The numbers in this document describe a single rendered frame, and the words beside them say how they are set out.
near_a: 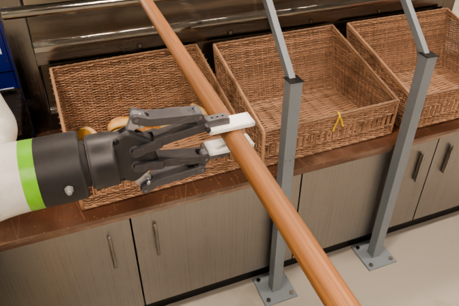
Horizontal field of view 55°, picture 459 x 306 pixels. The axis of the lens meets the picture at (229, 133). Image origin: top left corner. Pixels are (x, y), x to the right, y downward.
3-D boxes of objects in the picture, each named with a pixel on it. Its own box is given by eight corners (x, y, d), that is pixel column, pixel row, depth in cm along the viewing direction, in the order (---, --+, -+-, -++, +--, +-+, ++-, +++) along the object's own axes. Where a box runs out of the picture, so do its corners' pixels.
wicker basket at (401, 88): (335, 78, 207) (343, 21, 191) (432, 60, 224) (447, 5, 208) (404, 133, 170) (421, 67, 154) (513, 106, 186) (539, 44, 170)
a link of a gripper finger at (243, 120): (202, 124, 64) (202, 120, 64) (247, 115, 66) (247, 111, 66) (209, 136, 62) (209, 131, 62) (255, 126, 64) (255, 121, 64)
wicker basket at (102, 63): (62, 131, 171) (46, 65, 156) (200, 102, 189) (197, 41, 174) (79, 214, 134) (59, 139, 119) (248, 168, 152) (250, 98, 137)
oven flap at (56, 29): (34, 48, 152) (18, -13, 147) (446, -9, 205) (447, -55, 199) (33, 48, 148) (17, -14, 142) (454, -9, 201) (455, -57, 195)
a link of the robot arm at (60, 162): (49, 227, 56) (31, 170, 51) (46, 171, 65) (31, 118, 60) (98, 215, 58) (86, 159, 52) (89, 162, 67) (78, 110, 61)
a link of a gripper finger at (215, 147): (209, 152, 64) (210, 156, 64) (254, 143, 66) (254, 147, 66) (203, 141, 66) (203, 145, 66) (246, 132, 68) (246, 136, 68)
